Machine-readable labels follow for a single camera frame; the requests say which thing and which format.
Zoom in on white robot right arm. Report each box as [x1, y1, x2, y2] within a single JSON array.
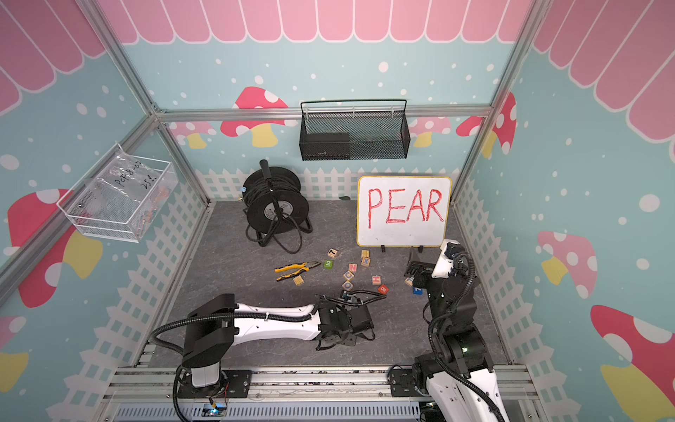
[[405, 239, 509, 421]]

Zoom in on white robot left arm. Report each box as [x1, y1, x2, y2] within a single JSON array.
[[149, 289, 387, 389]]

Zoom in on yellow framed whiteboard PEAR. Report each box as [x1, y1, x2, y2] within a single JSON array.
[[356, 176, 453, 248]]

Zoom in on yellow black pliers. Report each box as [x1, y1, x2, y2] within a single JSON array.
[[274, 261, 323, 281]]

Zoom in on black box in basket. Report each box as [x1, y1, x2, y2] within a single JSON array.
[[300, 133, 351, 161]]

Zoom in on clear plastic bag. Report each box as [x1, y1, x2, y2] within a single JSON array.
[[86, 149, 175, 238]]

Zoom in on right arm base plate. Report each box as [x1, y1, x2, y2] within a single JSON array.
[[386, 364, 427, 397]]

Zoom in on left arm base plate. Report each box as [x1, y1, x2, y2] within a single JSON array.
[[178, 370, 252, 399]]

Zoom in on black cable reel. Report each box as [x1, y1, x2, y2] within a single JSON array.
[[242, 159, 313, 255]]

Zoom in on black wire mesh basket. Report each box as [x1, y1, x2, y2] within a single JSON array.
[[300, 98, 411, 160]]

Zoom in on white wire basket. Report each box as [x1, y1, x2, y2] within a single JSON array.
[[56, 143, 179, 244]]

